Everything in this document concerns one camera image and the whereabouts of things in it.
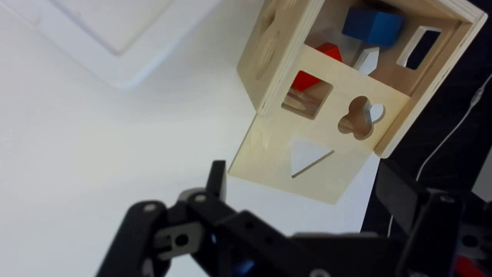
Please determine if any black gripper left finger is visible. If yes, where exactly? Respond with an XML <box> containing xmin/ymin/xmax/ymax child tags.
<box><xmin>94</xmin><ymin>158</ymin><xmax>227</xmax><ymax>277</ymax></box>

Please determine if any red wooden block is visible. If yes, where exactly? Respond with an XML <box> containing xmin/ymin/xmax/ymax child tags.
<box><xmin>291</xmin><ymin>41</ymin><xmax>344</xmax><ymax>95</ymax></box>

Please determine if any wooden cube lid with holes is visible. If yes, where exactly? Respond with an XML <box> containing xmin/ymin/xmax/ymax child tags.
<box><xmin>226</xmin><ymin>41</ymin><xmax>412</xmax><ymax>206</ymax></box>

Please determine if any white plastic lidded container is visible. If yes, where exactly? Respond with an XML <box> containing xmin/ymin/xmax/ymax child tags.
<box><xmin>0</xmin><ymin>0</ymin><xmax>223</xmax><ymax>92</ymax></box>

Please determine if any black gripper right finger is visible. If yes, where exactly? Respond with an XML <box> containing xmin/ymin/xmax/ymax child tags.
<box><xmin>372</xmin><ymin>158</ymin><xmax>466</xmax><ymax>277</ymax></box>

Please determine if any blue wooden block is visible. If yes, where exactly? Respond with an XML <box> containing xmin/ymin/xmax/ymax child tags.
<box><xmin>341</xmin><ymin>6</ymin><xmax>407</xmax><ymax>49</ymax></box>

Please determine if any thin white cable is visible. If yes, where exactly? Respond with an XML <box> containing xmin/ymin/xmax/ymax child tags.
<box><xmin>414</xmin><ymin>72</ymin><xmax>492</xmax><ymax>184</ymax></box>

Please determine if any black mounting board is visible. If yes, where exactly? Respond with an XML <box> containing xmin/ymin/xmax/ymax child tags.
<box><xmin>360</xmin><ymin>19</ymin><xmax>492</xmax><ymax>277</ymax></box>

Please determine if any wooden shape sorter cube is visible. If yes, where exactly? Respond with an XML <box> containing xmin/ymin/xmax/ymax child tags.
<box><xmin>235</xmin><ymin>0</ymin><xmax>490</xmax><ymax>161</ymax></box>

